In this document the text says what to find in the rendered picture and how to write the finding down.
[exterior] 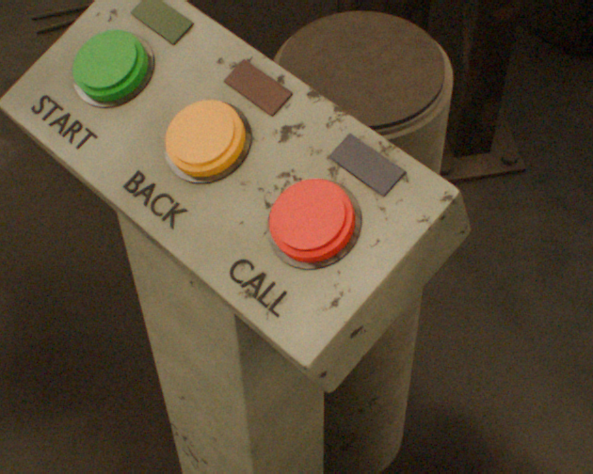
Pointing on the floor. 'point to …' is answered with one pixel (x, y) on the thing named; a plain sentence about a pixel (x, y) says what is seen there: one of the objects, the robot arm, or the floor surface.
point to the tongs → (56, 15)
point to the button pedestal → (238, 238)
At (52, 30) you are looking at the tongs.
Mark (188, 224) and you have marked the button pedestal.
